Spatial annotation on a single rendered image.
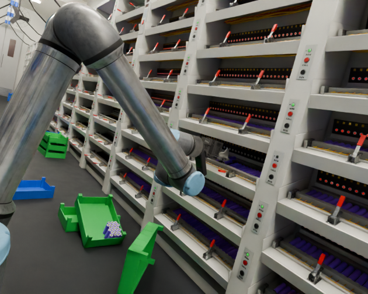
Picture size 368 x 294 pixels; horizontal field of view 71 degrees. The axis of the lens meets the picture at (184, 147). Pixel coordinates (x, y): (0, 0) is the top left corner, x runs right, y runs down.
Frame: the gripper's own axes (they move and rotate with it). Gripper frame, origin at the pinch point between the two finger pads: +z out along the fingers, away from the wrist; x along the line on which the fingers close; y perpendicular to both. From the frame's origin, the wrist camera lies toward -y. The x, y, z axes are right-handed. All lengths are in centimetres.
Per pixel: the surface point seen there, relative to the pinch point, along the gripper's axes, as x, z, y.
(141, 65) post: 105, -6, 45
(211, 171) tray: 0.0, -6.5, -7.0
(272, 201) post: -33.0, -6.4, -7.6
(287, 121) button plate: -29.7, -8.4, 21.5
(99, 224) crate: 46, -30, -56
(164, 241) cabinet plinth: 25, 0, -56
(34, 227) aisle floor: 57, -59, -64
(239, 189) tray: -17.4, -5.7, -9.1
